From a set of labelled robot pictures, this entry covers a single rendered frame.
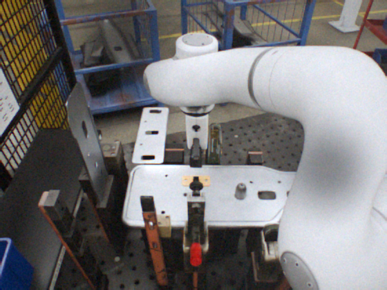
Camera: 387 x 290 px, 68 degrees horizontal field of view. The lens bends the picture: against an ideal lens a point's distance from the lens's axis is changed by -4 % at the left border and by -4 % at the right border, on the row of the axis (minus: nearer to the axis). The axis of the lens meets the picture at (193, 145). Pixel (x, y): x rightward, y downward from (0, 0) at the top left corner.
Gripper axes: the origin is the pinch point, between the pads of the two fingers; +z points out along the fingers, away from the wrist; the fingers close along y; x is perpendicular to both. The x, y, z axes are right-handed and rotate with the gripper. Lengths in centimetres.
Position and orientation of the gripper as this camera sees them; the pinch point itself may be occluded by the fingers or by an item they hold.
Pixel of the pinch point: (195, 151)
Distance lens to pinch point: 80.4
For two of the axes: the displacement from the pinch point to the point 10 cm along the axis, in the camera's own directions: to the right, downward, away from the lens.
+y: 0.1, -7.0, 7.2
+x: -10.0, -0.1, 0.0
